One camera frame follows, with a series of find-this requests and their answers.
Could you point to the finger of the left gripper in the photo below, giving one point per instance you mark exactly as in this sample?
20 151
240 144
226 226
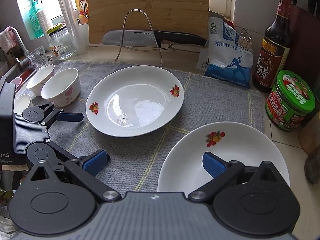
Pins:
47 114
56 156

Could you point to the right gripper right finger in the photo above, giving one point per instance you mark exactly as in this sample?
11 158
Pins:
254 201

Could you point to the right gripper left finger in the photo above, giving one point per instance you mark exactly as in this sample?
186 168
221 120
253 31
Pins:
57 199

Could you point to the small white bowl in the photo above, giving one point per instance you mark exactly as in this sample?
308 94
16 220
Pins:
21 103

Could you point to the white floral bowl large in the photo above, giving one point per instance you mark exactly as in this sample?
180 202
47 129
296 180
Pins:
63 88

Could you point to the white floral plate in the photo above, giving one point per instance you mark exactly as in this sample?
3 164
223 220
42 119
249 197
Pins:
134 101
183 171

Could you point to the steel kitchen knife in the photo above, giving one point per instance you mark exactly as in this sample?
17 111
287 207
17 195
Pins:
132 40

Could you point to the clear drinking glass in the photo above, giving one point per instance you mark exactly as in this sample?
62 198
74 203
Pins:
38 58

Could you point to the chrome sink faucet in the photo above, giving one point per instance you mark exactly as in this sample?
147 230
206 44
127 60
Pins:
19 52

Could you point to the glass jar yellow lid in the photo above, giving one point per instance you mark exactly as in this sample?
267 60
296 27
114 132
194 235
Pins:
60 42

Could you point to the pink dish cloth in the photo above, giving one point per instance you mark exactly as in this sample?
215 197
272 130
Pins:
7 40

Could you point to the plastic wrap roll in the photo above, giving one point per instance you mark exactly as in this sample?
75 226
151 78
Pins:
72 25

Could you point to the grey checked table mat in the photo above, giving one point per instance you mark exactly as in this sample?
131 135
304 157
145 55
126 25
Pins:
136 162

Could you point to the green soap dispenser bottle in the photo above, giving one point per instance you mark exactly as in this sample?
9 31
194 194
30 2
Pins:
35 8

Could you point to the green lidded sauce jar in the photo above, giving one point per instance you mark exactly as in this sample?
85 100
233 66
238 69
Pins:
289 101

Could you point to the orange cooking wine jug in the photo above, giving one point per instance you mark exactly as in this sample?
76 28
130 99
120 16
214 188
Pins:
81 2

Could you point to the dark vinegar bottle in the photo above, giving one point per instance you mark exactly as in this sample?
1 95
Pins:
275 48

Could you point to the blue white salt bag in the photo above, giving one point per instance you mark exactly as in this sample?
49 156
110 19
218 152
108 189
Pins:
226 55

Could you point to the binder clip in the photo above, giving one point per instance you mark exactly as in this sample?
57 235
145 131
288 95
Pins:
245 39

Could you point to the bamboo cutting board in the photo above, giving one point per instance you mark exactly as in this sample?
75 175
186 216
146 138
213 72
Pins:
186 16

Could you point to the wire knife stand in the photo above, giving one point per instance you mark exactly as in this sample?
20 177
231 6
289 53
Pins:
140 33

